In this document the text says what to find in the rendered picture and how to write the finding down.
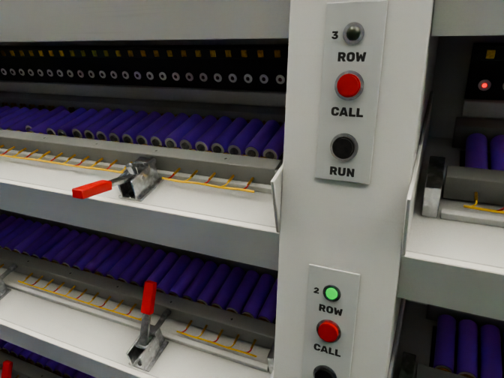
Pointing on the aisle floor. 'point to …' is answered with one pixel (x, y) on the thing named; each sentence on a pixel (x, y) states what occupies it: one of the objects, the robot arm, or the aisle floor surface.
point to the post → (370, 216)
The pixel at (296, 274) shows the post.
